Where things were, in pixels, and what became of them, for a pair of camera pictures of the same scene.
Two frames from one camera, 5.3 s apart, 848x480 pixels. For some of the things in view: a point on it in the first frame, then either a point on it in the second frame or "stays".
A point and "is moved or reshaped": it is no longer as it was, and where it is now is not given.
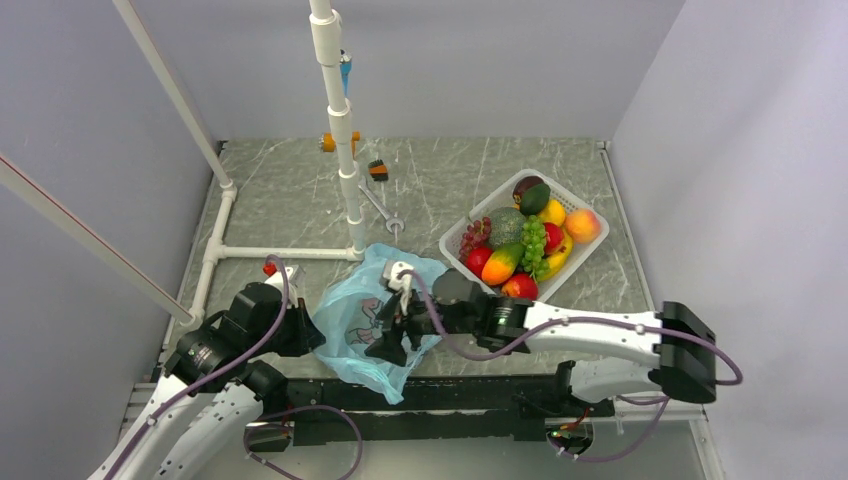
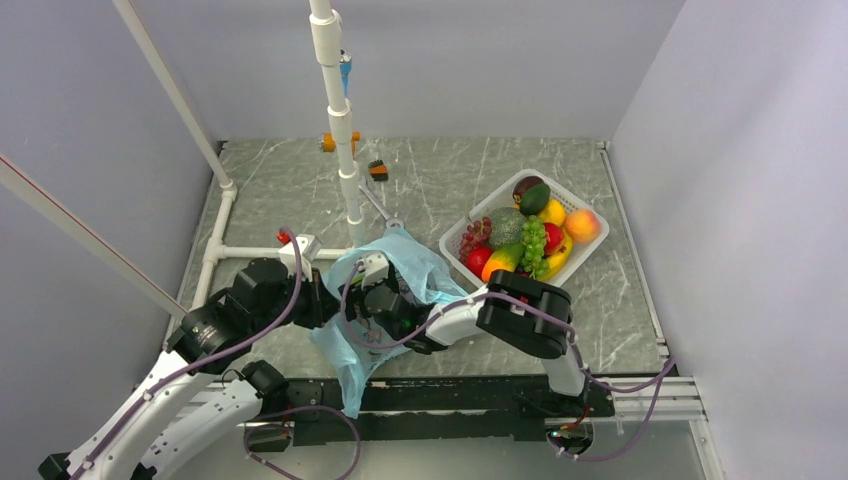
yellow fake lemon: x=553 y=212 stays
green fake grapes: x=533 y=239 stays
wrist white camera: x=402 y=285 to x=375 y=267
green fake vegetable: x=533 y=198 stays
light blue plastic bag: x=345 y=321 is moved or reshaped
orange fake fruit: x=501 y=264 stays
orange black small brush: x=378 y=170 stays
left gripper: x=307 y=335 to x=323 y=304
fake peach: x=583 y=225 stays
